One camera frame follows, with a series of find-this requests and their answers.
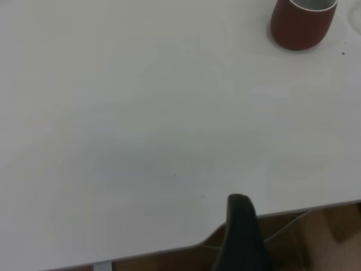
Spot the red ceramic mug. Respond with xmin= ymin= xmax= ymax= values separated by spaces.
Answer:
xmin=270 ymin=0 xmax=338 ymax=52

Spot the white cable under table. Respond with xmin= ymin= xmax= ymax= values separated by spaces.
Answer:
xmin=201 ymin=210 xmax=312 ymax=251

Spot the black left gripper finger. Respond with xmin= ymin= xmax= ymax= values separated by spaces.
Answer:
xmin=212 ymin=193 xmax=275 ymax=271

